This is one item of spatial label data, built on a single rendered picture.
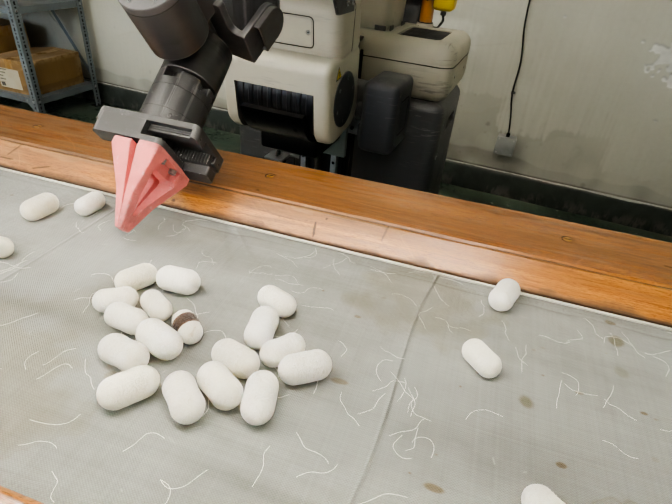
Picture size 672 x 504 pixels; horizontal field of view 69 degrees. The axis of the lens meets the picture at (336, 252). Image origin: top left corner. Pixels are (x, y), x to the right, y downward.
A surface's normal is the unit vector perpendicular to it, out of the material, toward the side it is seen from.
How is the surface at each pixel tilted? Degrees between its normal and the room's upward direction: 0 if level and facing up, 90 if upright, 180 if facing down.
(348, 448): 0
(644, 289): 45
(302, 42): 98
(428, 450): 0
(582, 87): 90
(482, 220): 0
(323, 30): 98
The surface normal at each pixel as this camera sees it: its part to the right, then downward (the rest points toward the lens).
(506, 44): -0.39, 0.49
